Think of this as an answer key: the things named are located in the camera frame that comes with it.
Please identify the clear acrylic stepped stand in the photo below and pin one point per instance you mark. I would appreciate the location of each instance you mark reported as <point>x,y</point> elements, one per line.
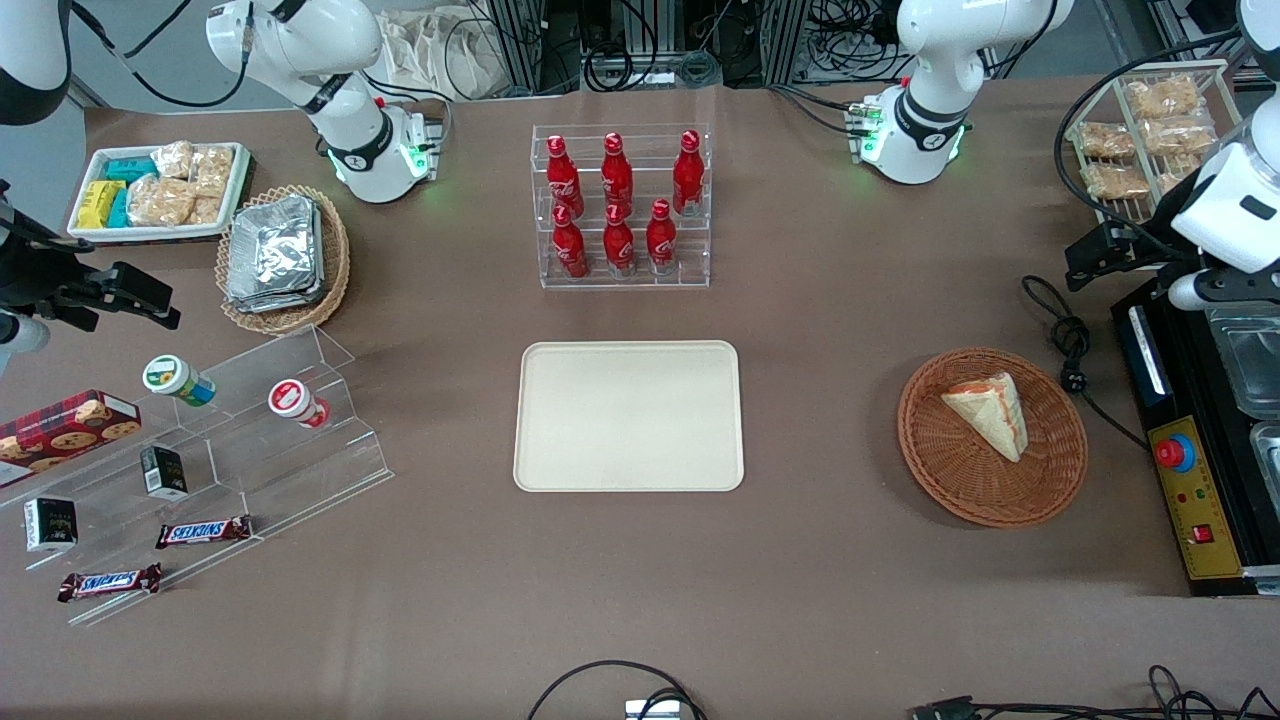
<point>300,480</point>

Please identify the red cola bottle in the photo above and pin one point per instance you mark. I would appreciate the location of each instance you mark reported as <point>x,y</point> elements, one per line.
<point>661,240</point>
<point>563,180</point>
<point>570,250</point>
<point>619,245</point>
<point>688,180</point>
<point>617,175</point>

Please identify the white rectangular snack tray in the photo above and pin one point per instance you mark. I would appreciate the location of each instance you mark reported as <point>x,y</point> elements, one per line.
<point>90,235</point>

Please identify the small black carton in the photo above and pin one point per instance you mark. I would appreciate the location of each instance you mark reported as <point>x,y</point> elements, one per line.
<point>163,472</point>
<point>50,525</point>

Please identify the silver foil packet stack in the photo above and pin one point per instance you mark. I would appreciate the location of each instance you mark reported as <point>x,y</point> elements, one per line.
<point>275,250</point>

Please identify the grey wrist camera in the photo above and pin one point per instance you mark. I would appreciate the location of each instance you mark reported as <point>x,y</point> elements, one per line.
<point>20,335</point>
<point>1205,291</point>

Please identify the oval light wicker basket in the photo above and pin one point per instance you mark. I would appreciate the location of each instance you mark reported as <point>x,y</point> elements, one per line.
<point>335,260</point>

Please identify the large steel food pan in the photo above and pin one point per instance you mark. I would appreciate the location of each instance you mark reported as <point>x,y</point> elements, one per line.
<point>1250,360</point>

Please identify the teal snack packet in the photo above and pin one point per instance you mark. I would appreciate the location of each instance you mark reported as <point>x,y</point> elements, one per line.
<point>130,168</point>
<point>120,210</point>

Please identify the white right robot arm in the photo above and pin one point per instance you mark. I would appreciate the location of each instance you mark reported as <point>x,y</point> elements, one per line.
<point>300,50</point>

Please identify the red lid yogurt cup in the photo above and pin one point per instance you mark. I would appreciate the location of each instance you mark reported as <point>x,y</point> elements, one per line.
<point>295,400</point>

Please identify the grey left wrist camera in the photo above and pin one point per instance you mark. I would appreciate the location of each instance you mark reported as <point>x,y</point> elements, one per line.
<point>1205,291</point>

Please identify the snickers chocolate bar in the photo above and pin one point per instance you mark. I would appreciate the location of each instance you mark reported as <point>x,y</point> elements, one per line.
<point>203,532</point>
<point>110,582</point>

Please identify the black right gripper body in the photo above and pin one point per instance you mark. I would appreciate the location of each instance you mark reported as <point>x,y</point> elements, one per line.
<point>32,272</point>

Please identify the clear bag of crackers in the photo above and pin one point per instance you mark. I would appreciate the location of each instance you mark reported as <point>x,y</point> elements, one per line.
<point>207,210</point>
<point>172,160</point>
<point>160,200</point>
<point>212,168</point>

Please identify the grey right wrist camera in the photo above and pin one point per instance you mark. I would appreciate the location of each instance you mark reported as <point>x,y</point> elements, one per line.
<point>20,335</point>

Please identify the clear acrylic bottle rack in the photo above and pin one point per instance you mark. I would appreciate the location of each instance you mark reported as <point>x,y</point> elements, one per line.
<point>640,283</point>

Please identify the black appliance with yellow panel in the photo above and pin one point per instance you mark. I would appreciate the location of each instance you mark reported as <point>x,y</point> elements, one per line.
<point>1195,500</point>

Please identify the round brown wicker basket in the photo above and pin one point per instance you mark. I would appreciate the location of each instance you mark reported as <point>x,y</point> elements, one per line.
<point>960,480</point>

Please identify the yellow snack packet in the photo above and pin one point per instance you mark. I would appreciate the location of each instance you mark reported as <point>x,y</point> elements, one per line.
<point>98,205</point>

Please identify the green lid yogurt cup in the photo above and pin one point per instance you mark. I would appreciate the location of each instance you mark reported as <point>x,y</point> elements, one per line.
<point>175,379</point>

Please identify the small steel food pan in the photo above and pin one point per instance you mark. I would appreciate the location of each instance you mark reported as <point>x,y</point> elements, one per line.
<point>1268,455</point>

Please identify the white fabric bag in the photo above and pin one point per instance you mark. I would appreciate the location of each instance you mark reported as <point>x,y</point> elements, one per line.
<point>430,50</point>

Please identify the clear bag of pastry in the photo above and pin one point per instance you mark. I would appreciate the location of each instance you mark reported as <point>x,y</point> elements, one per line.
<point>1163,97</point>
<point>1106,140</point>
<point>1180,172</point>
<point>1115,181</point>
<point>1180,136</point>

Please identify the triangular sandwich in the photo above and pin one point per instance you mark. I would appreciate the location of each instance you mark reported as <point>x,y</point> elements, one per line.
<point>990,415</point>

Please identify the red cookie box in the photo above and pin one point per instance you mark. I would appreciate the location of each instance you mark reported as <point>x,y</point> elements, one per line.
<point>60,435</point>

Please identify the beige plastic tray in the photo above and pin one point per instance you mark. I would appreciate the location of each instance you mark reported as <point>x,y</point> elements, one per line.
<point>628,416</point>

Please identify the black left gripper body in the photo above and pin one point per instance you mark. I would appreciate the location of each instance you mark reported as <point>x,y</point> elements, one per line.
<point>1137,243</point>

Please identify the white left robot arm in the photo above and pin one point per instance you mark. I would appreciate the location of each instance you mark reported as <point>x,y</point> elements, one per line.
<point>930,60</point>

